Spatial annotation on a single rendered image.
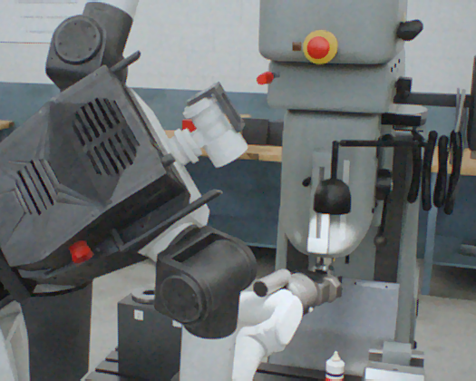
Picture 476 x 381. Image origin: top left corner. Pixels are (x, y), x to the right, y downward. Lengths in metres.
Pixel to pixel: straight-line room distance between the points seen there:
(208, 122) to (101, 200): 0.27
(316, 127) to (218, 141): 0.36
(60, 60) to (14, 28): 5.46
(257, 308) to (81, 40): 0.63
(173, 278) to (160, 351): 0.70
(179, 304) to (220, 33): 4.99
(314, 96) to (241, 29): 4.49
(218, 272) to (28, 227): 0.30
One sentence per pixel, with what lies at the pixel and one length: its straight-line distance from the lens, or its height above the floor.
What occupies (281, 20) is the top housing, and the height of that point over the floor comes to 1.81.
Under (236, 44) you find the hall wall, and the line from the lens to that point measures 6.04.
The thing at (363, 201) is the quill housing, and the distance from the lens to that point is 1.63.
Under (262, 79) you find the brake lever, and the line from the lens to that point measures 1.42.
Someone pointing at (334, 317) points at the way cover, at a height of 1.02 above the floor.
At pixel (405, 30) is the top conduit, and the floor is 1.79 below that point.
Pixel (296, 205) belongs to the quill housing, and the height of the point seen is 1.43.
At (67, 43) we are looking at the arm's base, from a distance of 1.31.
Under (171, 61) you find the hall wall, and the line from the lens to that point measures 6.20.
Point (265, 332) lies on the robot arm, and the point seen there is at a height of 1.23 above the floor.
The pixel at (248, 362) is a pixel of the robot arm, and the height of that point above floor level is 1.19.
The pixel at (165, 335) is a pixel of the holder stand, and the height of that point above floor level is 1.09.
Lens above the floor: 1.82
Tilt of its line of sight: 14 degrees down
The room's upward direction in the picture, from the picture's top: 1 degrees clockwise
